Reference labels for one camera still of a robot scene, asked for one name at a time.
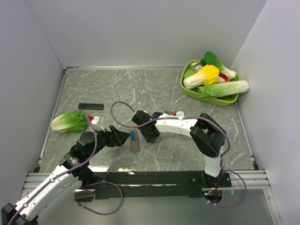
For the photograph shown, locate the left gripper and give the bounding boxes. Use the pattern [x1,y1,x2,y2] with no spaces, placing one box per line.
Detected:
[87,125,130,159]

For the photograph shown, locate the beige white remote control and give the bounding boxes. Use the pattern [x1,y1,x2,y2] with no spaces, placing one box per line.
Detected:
[129,128,140,153]

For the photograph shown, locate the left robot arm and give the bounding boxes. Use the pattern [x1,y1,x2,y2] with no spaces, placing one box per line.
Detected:
[1,126,130,225]

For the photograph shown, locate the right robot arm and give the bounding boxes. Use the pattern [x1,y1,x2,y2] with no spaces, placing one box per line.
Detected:
[132,110,226,187]

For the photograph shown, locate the white remote with display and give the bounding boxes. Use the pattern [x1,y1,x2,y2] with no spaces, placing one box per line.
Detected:
[176,111,185,118]

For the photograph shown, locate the black slim remote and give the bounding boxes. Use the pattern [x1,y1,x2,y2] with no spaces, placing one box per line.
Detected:
[78,103,104,110]

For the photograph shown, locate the battery pile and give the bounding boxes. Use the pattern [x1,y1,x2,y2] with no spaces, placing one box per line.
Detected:
[164,110,172,115]

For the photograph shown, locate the green romaine lettuce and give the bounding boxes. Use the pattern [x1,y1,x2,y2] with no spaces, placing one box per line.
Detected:
[51,109,87,133]

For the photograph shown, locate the green plastic basket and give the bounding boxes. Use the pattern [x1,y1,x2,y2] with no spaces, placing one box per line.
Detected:
[180,60,239,106]

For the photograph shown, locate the small green cabbage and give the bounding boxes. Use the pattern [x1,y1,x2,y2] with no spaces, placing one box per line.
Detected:
[183,68,196,80]

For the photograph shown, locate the long green white cabbage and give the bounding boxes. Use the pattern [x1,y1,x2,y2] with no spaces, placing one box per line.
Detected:
[198,80,249,99]

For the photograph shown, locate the yellow napa cabbage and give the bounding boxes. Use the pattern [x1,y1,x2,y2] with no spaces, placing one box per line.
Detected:
[183,65,219,90]

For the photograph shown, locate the red pepper toy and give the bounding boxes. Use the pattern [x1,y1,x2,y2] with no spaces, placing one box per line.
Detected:
[217,73,230,83]

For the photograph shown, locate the bok choy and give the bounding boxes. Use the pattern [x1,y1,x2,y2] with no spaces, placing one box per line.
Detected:
[200,52,237,80]

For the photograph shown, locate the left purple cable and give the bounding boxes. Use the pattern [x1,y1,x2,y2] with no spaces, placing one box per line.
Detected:
[7,116,124,225]

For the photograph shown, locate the black base frame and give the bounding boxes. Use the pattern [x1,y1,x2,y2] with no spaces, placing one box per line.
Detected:
[79,171,232,200]

